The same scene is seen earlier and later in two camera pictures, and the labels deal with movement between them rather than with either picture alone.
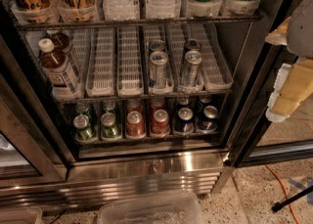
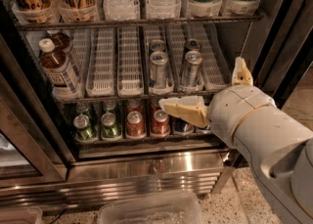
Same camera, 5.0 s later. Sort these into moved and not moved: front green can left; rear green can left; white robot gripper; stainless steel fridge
Moved: white robot gripper
Not moved: stainless steel fridge; rear green can left; front green can left
